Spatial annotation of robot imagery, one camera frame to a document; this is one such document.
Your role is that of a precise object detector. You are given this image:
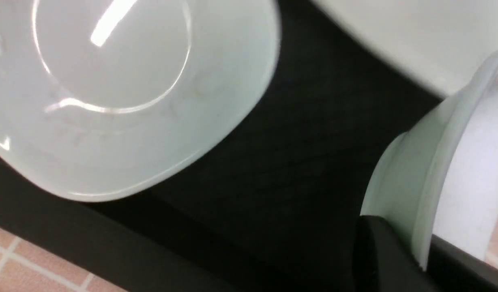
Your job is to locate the white bowl tray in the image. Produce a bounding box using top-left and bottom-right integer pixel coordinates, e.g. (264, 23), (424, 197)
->
(361, 52), (498, 270)
(0, 0), (282, 202)

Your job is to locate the white rectangular rice plate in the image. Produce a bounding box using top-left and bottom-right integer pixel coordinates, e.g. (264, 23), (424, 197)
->
(314, 0), (498, 99)

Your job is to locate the pink checkered tablecloth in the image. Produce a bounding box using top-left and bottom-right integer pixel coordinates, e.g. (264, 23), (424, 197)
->
(0, 228), (124, 292)

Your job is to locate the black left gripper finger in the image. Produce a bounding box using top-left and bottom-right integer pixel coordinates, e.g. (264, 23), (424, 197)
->
(352, 216), (440, 292)

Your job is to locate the black serving tray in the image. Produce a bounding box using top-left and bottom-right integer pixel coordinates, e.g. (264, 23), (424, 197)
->
(0, 0), (498, 292)

